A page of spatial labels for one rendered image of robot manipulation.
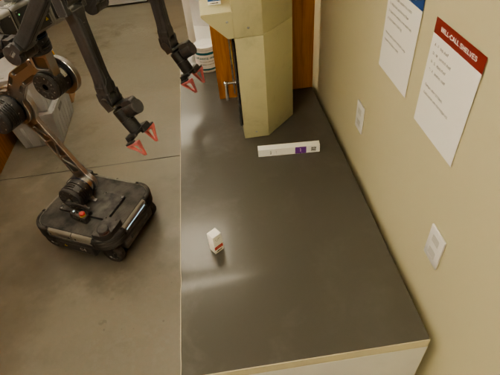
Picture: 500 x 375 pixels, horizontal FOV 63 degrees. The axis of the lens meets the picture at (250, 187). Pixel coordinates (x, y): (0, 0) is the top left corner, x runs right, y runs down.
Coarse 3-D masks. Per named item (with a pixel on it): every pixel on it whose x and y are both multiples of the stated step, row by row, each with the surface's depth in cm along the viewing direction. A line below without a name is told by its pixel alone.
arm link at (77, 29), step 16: (64, 0) 132; (80, 0) 139; (64, 16) 134; (80, 16) 138; (80, 32) 140; (80, 48) 145; (96, 48) 147; (96, 64) 148; (96, 80) 153; (112, 80) 157; (112, 96) 158
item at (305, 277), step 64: (192, 64) 246; (192, 128) 198; (320, 128) 190; (192, 192) 165; (256, 192) 162; (320, 192) 160; (192, 256) 142; (256, 256) 140; (320, 256) 138; (384, 256) 136; (192, 320) 124; (256, 320) 123; (320, 320) 121; (384, 320) 120
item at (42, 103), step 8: (0, 64) 334; (8, 64) 333; (0, 72) 323; (8, 72) 322; (0, 80) 313; (32, 88) 320; (32, 96) 325; (40, 96) 327; (40, 104) 332; (48, 104) 341
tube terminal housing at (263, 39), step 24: (240, 0) 147; (264, 0) 149; (288, 0) 161; (240, 24) 153; (264, 24) 154; (288, 24) 167; (240, 48) 159; (264, 48) 160; (288, 48) 174; (240, 72) 166; (264, 72) 167; (288, 72) 181; (240, 96) 174; (264, 96) 175; (288, 96) 189; (264, 120) 183
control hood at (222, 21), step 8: (200, 0) 160; (224, 0) 158; (200, 8) 154; (208, 8) 154; (216, 8) 153; (224, 8) 152; (200, 16) 149; (208, 16) 149; (216, 16) 150; (224, 16) 150; (208, 24) 151; (216, 24) 152; (224, 24) 152; (232, 24) 153; (224, 32) 154; (232, 32) 154
